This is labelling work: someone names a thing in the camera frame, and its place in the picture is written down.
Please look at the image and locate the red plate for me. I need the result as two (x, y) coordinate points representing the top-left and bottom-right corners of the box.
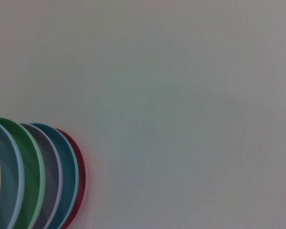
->
(54, 128), (88, 227)

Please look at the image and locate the teal plate light blue rim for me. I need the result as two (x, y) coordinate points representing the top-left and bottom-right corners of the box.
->
(0, 118), (25, 229)

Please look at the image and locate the dark teal plate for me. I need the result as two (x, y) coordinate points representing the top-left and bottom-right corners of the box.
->
(30, 123), (80, 229)

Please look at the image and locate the grey lavender plate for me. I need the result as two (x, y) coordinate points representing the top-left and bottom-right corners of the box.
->
(20, 123), (63, 229)

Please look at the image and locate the dark green plate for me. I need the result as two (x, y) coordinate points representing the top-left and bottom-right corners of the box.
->
(0, 116), (46, 229)

